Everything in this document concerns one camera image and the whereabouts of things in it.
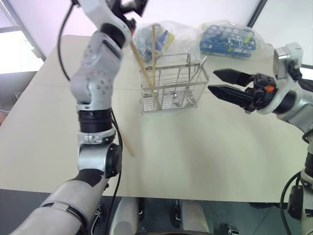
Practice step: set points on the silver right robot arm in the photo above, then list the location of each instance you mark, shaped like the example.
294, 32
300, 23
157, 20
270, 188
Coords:
303, 110

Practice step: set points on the white robot leg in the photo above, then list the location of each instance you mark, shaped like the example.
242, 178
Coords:
195, 218
124, 215

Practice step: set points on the dark window frame bar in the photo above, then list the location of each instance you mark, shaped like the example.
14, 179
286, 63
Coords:
256, 12
24, 31

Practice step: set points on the wooden chopstick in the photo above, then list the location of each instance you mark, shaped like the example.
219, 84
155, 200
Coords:
140, 61
128, 147

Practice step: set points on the white left robot leg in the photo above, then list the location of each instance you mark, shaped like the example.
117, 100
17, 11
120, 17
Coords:
124, 215

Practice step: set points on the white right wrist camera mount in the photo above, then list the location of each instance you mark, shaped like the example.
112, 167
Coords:
284, 58

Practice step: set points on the clear plastic bag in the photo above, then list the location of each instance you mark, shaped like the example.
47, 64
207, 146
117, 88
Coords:
181, 36
261, 41

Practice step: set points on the dark rounded robot base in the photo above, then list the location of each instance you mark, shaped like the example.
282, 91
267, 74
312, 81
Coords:
161, 232

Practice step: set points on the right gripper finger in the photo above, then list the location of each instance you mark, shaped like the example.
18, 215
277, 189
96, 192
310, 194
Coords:
232, 95
234, 76

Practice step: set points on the blue plastic rack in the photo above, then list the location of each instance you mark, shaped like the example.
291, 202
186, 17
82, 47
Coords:
227, 45

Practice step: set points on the blue and yellow packet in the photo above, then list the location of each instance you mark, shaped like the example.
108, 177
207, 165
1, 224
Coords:
165, 39

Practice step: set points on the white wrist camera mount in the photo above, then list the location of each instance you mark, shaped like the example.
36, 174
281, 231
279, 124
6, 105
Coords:
97, 12
284, 58

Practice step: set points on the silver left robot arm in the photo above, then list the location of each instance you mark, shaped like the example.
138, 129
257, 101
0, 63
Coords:
95, 80

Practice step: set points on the metal spoon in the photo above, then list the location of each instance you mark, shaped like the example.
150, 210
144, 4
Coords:
200, 66

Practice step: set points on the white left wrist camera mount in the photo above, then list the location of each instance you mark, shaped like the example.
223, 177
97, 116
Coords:
97, 12

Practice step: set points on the white right robot leg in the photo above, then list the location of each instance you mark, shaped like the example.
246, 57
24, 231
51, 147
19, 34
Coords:
195, 218

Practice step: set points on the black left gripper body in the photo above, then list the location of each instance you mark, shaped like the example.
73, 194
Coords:
130, 24

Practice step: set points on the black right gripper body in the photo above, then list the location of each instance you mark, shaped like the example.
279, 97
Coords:
261, 93

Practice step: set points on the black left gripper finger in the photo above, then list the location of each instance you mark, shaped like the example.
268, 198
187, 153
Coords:
139, 6

